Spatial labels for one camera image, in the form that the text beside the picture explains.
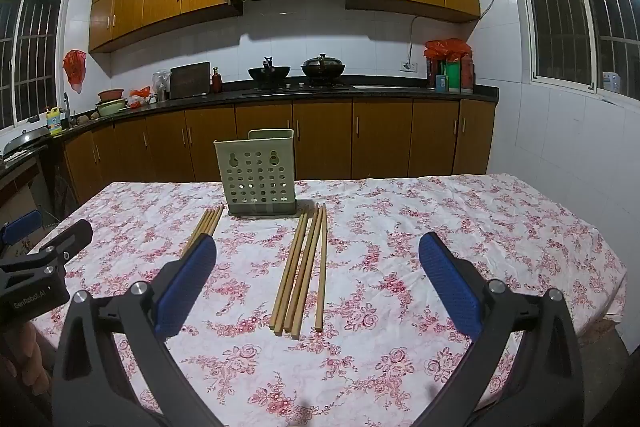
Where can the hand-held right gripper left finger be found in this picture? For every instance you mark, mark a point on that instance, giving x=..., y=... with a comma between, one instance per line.
x=185, y=287

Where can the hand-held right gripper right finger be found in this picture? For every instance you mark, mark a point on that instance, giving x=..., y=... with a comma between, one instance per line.
x=450, y=277

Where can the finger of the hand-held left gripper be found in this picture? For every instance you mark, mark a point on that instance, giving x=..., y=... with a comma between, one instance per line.
x=22, y=224
x=70, y=237

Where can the wooden chopstick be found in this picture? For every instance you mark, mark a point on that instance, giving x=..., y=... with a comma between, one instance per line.
x=322, y=269
x=202, y=227
x=308, y=274
x=301, y=269
x=290, y=272
x=196, y=228
x=207, y=226
x=214, y=224

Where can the green perforated utensil holder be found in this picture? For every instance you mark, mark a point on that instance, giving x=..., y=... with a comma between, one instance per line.
x=255, y=187

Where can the person's left hand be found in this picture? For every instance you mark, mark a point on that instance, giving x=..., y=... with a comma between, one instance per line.
x=35, y=352

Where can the floral pink tablecloth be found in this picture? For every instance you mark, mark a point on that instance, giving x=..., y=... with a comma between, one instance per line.
x=390, y=257

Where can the metal pan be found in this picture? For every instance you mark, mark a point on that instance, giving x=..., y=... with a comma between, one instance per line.
x=25, y=139

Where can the yellow detergent bottle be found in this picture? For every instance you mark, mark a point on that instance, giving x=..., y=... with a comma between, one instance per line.
x=54, y=122

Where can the metal sink faucet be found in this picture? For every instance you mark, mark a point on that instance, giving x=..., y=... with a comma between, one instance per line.
x=66, y=107

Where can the pale green basin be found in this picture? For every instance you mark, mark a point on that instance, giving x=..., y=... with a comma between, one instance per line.
x=110, y=108

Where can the red bowl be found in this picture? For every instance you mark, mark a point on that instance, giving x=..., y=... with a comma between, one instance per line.
x=111, y=95

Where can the crumpled red plastic bag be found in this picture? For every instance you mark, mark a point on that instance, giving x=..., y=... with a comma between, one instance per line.
x=139, y=97

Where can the red hanging plastic bag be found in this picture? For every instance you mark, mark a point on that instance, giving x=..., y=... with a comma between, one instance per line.
x=74, y=67

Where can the small barred window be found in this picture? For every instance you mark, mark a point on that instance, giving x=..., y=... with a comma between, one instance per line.
x=30, y=57

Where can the clear plastic container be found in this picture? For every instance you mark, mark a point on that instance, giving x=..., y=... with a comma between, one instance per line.
x=161, y=84

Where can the small blue box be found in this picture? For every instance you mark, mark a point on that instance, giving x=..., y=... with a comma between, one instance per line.
x=442, y=83

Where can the dark cutting board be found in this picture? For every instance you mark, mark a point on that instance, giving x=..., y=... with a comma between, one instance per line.
x=190, y=80

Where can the green canister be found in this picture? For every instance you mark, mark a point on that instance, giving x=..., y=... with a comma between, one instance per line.
x=453, y=77

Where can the red sauce bottle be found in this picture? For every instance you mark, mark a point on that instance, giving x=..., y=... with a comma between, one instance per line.
x=217, y=83

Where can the black kitchen countertop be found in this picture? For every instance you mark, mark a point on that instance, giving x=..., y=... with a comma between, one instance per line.
x=350, y=91

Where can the red bag covered bottles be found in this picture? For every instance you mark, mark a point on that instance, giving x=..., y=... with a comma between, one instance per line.
x=447, y=49

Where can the black open wok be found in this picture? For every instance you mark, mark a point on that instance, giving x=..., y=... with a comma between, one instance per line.
x=269, y=74

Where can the black gas stove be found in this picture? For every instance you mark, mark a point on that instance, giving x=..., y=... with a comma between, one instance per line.
x=300, y=86

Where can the black wok with lid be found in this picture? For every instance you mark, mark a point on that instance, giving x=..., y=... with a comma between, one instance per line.
x=322, y=68

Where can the white box on sill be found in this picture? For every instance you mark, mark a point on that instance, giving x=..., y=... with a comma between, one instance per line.
x=611, y=82

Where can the large barred window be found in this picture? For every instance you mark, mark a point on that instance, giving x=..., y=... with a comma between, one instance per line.
x=565, y=7

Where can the white wall socket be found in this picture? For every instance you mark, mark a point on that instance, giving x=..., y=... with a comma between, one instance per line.
x=408, y=67

